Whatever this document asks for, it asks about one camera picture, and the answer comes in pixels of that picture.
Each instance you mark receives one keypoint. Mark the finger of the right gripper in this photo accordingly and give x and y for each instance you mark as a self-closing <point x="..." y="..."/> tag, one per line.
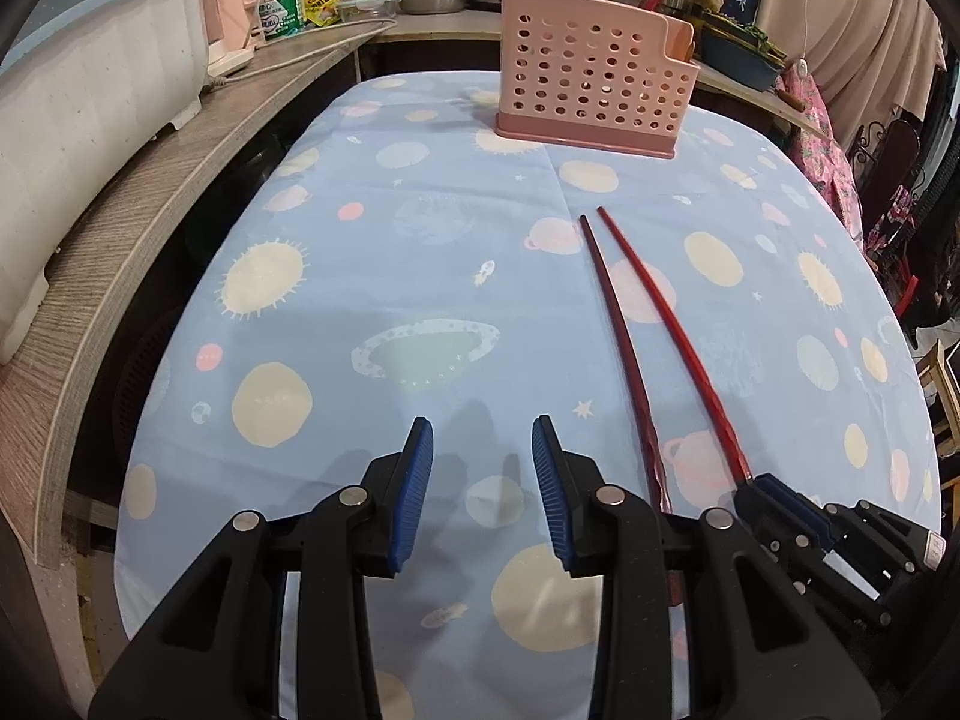
<point x="767" y="506"/>

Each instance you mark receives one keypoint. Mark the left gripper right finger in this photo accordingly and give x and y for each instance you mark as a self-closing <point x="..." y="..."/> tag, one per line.
<point x="601" y="530"/>

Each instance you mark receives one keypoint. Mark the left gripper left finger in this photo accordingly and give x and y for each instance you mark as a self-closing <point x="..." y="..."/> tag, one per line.
<point x="362" y="531"/>

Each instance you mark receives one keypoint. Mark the dark red chopstick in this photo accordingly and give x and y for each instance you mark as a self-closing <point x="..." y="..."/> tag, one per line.
<point x="640" y="406"/>

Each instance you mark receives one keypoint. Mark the blue planet pattern tablecloth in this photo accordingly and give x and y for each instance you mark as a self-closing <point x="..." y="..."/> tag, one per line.
<point x="405" y="262"/>

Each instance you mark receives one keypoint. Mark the pink floral hanging garment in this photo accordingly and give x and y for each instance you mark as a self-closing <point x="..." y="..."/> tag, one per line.
<point x="822" y="160"/>

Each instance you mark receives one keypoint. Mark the blue bowl stack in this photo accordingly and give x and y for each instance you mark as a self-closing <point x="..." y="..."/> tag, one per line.
<point x="742" y="52"/>

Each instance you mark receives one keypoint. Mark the pink perforated utensil holder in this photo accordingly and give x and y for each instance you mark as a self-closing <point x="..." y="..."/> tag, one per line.
<point x="594" y="74"/>

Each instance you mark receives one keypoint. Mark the beige curtain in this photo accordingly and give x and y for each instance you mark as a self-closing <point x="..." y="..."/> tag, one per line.
<point x="869" y="58"/>

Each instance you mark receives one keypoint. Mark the white dish drainer bin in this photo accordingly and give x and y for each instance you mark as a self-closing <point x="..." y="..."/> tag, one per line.
<point x="80" y="96"/>

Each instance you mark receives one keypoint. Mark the clear food container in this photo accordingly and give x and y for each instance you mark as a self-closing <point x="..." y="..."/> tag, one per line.
<point x="350" y="11"/>

